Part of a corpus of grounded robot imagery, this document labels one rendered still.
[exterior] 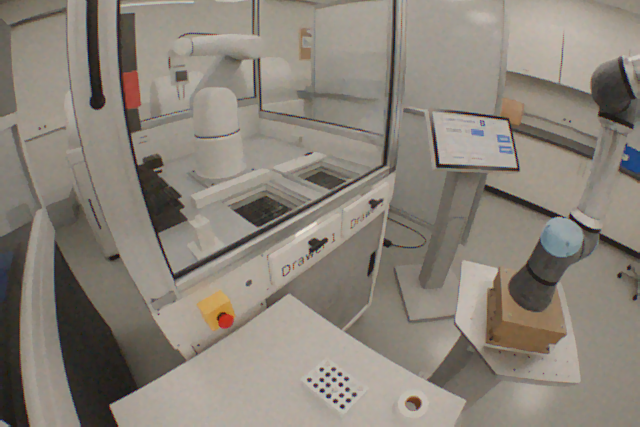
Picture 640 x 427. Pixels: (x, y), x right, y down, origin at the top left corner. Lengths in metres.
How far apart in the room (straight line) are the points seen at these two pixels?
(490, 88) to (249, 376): 2.09
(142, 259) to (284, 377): 0.41
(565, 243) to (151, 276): 0.90
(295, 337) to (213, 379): 0.24
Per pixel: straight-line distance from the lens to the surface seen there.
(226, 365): 0.72
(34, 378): 0.70
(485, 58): 2.13
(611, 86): 0.70
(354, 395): 0.65
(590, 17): 4.24
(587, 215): 0.85
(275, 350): 0.72
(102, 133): 0.45
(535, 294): 0.80
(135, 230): 0.51
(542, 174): 3.49
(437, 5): 2.33
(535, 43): 3.74
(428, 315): 1.79
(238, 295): 0.72
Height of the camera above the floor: 1.39
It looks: 27 degrees down
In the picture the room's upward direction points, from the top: 1 degrees clockwise
